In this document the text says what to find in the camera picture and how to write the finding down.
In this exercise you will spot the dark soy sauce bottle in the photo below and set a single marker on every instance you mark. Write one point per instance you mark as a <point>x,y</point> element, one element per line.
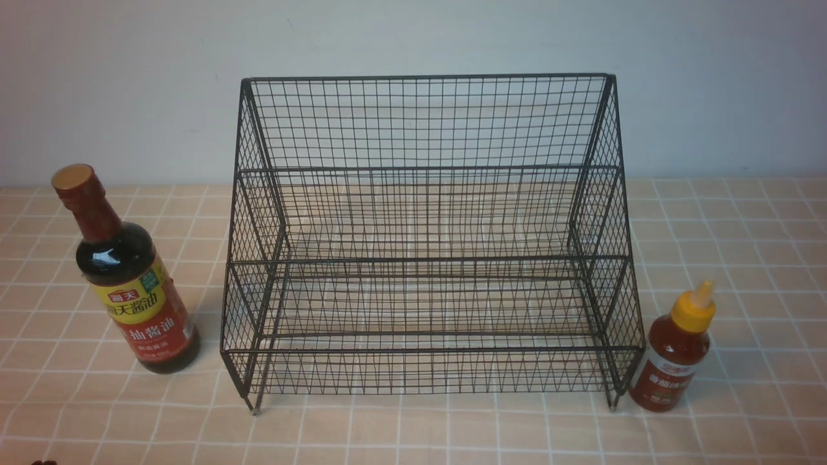
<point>127,274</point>

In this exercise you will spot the black wire mesh rack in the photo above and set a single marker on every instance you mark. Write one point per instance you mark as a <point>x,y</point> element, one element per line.
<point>430,235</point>

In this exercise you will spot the red sauce bottle yellow cap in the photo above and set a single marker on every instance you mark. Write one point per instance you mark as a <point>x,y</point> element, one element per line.
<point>677,344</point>

